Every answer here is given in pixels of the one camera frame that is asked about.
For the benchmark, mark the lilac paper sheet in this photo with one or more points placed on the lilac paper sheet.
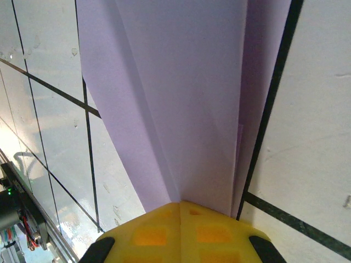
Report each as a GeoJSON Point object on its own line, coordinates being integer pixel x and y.
{"type": "Point", "coordinates": [178, 96]}

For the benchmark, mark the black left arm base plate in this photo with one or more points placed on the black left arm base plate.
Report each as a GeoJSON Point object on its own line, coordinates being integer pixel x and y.
{"type": "Point", "coordinates": [23, 186]}

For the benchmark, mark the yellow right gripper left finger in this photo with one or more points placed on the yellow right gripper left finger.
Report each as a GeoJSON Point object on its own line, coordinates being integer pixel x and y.
{"type": "Point", "coordinates": [142, 241]}

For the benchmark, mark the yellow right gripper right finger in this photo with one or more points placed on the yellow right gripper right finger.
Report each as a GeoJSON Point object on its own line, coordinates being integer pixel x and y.
{"type": "Point", "coordinates": [219, 241]}

